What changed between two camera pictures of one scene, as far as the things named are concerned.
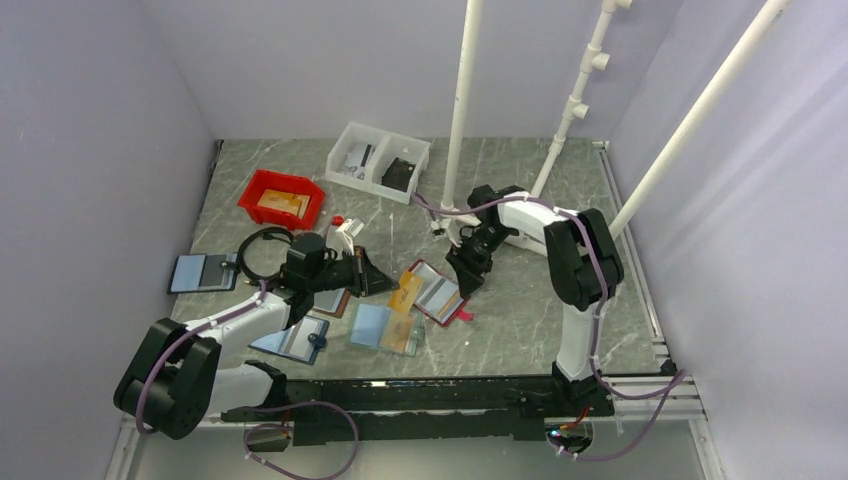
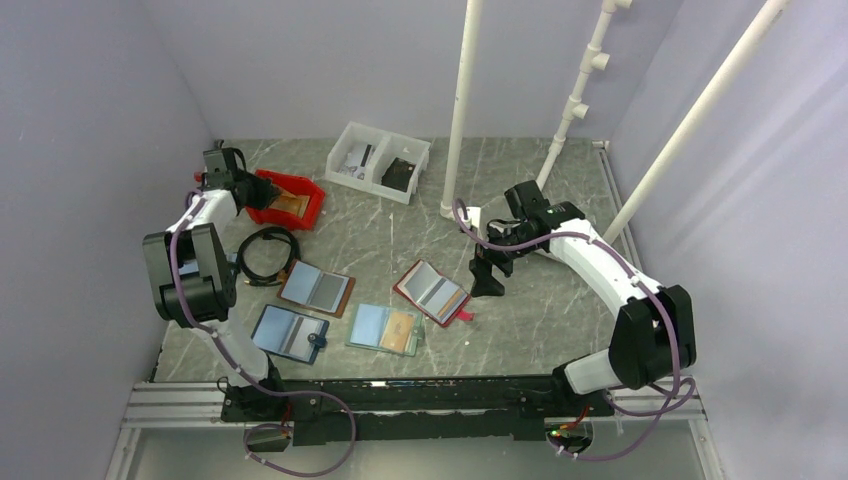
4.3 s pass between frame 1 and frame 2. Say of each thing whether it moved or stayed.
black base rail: stayed
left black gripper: moved
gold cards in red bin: stayed
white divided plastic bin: stayed
